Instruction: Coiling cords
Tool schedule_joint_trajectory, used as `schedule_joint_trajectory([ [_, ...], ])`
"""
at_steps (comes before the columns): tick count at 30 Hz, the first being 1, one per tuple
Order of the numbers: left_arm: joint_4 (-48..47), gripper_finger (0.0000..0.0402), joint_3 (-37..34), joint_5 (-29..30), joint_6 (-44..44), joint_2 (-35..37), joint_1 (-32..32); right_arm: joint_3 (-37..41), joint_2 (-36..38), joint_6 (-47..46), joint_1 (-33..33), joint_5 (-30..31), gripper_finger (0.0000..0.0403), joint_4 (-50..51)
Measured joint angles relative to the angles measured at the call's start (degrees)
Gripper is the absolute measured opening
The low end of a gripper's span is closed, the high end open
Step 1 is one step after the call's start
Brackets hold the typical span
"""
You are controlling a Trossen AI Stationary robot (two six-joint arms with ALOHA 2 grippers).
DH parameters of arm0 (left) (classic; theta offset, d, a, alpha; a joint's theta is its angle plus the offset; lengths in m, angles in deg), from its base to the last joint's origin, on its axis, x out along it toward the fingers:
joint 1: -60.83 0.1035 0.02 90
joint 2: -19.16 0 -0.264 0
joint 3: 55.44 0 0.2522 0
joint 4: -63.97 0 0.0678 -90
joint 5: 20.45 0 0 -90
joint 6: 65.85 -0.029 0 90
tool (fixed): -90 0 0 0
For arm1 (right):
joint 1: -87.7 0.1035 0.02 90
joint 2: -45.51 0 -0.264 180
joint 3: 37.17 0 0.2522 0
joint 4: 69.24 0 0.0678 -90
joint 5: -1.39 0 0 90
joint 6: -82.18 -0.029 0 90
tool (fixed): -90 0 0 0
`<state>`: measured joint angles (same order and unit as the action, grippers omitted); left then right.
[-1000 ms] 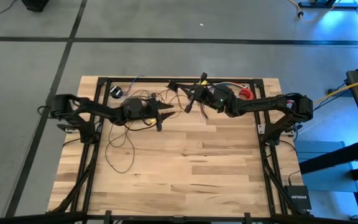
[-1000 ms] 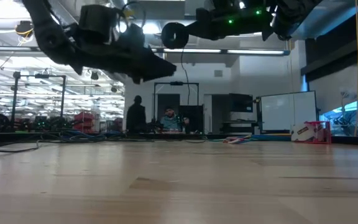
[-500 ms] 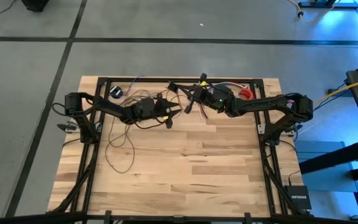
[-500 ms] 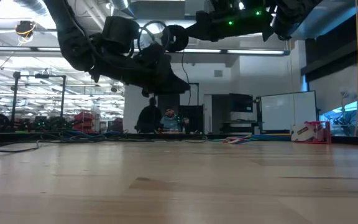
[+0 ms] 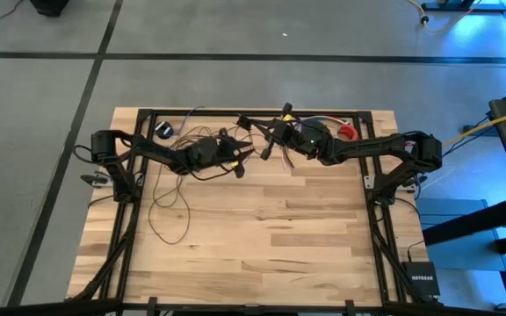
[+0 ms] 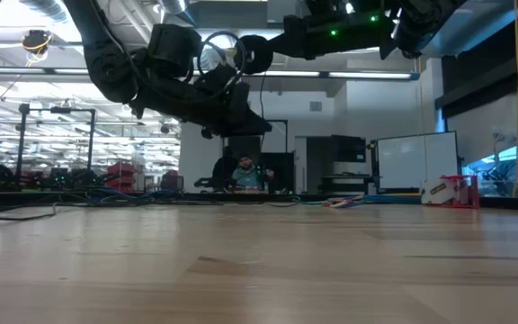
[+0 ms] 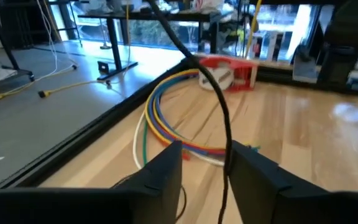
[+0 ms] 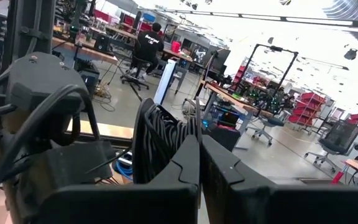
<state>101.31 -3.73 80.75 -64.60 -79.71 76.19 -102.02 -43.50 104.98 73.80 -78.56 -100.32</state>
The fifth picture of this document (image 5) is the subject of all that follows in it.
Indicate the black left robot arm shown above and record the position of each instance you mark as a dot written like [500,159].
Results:
[156,151]

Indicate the black Netgear network switch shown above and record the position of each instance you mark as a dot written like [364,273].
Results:
[421,278]

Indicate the black stand base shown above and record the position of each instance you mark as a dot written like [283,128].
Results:
[459,6]

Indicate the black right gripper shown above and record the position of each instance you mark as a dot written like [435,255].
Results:
[312,140]

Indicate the blue round device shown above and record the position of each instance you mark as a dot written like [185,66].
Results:
[164,130]

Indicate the red tape dispenser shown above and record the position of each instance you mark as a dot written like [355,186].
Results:
[349,131]

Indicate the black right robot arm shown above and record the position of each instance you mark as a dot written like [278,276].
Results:
[380,147]

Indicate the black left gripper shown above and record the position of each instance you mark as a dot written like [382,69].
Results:
[207,153]

